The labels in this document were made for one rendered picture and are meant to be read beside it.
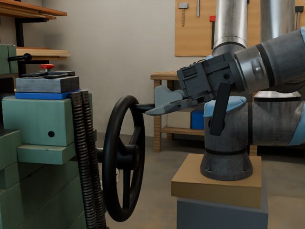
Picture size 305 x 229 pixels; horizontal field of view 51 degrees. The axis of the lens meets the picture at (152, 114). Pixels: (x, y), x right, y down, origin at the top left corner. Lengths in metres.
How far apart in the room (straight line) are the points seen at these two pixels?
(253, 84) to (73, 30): 4.04
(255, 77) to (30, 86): 0.43
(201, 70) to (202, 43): 3.25
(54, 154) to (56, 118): 0.07
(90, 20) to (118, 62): 0.67
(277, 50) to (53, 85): 0.43
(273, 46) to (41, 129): 0.47
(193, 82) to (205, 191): 0.57
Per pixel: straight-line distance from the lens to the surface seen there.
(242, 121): 1.10
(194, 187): 1.14
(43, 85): 0.65
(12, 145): 0.66
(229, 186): 1.12
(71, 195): 0.91
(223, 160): 1.13
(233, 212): 1.12
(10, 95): 0.75
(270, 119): 1.10
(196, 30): 3.91
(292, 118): 1.11
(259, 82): 0.64
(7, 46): 0.84
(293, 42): 0.65
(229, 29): 0.85
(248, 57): 0.64
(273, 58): 0.64
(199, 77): 0.64
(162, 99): 0.67
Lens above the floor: 1.04
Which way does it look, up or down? 10 degrees down
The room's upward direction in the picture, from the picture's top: straight up
